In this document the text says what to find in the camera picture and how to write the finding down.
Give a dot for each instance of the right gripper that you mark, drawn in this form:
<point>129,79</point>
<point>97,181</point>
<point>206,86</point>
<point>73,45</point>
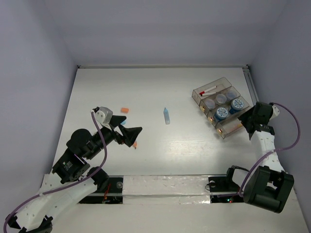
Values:
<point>244,117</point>

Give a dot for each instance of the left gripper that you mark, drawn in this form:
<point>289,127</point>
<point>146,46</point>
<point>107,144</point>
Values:
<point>130,134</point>

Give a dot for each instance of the blue paint jar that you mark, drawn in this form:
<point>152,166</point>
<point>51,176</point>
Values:
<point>236,106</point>
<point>221,114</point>

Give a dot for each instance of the clear paperclip jar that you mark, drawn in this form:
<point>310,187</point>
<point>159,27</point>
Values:
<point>231,94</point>
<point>221,99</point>
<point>210,104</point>

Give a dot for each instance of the red whiteboard marker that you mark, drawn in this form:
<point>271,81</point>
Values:
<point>207,90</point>

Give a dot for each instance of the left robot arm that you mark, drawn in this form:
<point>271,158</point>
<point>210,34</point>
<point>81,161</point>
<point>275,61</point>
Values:
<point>72,178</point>

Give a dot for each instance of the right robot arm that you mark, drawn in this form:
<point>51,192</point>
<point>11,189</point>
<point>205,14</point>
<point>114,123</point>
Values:
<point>266,184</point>

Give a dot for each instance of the orange highlighter cap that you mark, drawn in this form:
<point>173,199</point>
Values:
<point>124,110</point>

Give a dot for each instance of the clear four-compartment organizer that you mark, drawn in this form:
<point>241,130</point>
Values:
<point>225,127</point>

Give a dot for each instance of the blue highlighter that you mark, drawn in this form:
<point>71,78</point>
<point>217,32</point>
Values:
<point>166,116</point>

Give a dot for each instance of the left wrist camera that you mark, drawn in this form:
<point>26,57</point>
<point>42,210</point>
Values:
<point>103,116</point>

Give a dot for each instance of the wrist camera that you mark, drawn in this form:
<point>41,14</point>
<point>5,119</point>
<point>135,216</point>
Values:
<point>276,111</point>
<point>103,116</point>

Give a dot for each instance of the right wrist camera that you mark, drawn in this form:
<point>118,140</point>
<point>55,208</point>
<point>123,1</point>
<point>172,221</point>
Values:
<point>276,111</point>

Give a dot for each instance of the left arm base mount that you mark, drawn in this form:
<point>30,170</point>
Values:
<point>112,194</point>

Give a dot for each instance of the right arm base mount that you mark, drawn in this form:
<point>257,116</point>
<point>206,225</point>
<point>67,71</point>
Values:
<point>221,190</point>

